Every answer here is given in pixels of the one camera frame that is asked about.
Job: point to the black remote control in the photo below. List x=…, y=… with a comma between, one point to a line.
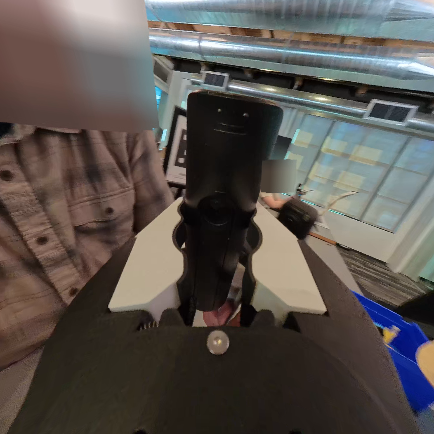
x=230, y=156

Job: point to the black backdrop board stand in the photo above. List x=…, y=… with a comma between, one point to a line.
x=426, y=363

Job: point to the black power adapter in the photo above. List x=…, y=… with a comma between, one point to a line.
x=296, y=217

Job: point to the silver ceiling duct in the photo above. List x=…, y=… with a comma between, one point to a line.
x=285, y=47

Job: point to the blue plastic bin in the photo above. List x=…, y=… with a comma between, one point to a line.
x=400, y=352

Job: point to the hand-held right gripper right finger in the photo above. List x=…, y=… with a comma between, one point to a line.
x=288, y=271

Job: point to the framed tag poster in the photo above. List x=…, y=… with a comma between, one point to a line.
x=178, y=152

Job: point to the ceiling air vent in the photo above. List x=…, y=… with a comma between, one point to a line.
x=391, y=111
x=215, y=79

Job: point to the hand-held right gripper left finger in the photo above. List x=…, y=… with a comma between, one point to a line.
x=149, y=271

